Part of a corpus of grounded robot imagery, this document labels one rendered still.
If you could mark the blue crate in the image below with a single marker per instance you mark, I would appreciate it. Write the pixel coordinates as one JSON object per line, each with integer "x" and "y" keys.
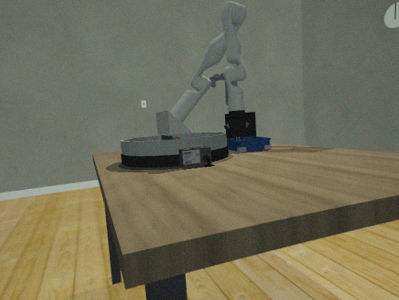
{"x": 249, "y": 143}

